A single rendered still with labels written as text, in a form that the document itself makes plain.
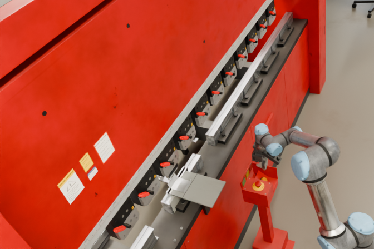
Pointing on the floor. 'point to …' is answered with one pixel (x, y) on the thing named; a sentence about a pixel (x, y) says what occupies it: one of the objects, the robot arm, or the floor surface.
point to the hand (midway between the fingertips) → (265, 168)
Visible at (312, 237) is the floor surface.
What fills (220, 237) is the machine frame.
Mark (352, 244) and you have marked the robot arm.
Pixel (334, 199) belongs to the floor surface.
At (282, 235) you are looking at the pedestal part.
